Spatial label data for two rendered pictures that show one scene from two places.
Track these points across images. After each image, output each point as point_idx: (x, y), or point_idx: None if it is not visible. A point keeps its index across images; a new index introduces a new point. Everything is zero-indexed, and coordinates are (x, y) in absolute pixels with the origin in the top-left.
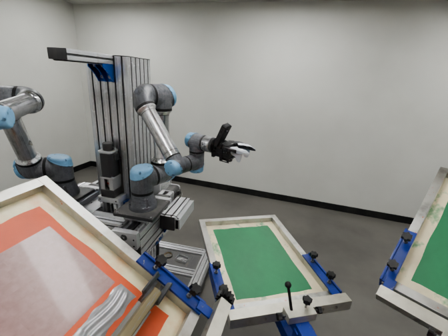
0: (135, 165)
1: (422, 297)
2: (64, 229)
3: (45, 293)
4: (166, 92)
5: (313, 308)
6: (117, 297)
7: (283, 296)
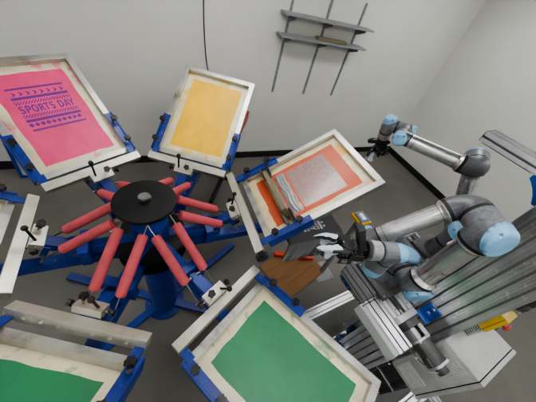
0: (416, 252)
1: (101, 356)
2: (344, 191)
3: (311, 181)
4: (480, 222)
5: (205, 299)
6: (297, 205)
7: (233, 330)
